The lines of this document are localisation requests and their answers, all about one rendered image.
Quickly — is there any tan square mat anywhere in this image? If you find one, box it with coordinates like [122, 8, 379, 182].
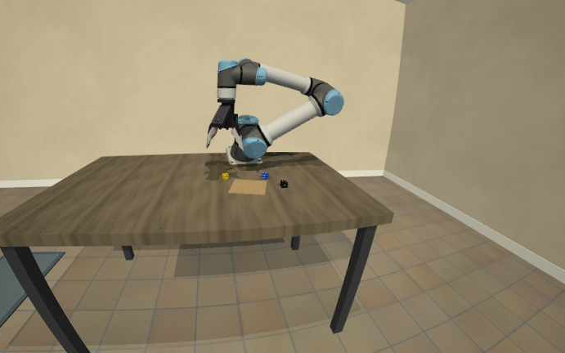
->
[229, 179, 267, 195]

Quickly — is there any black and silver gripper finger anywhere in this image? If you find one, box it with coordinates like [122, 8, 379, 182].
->
[231, 119, 244, 151]
[206, 123, 218, 148]

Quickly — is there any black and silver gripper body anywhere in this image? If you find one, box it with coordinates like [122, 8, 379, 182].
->
[217, 99, 238, 130]

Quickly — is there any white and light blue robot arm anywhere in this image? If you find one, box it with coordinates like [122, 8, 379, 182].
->
[211, 58, 344, 162]

